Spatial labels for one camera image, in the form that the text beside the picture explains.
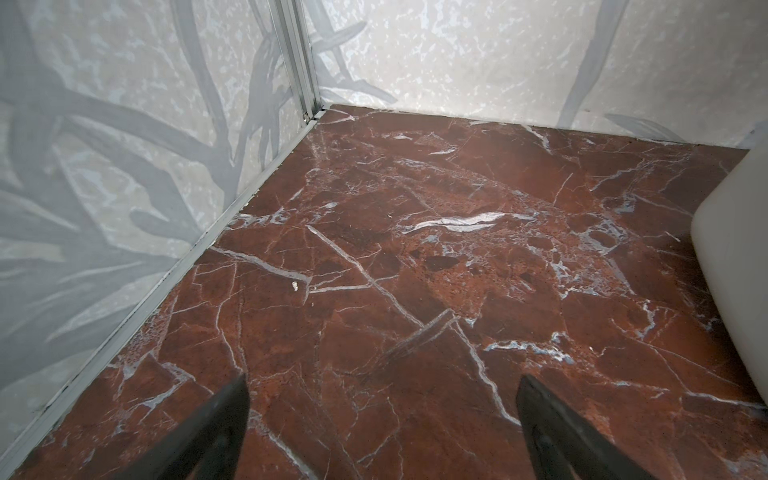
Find white plastic trash bin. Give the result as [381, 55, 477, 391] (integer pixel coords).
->
[691, 141, 767, 399]

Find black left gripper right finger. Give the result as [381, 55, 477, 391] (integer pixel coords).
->
[516, 374, 653, 479]

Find aluminium frame profiles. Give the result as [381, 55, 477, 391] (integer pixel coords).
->
[1, 1, 317, 477]

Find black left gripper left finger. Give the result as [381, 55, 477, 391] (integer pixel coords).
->
[114, 375, 250, 479]

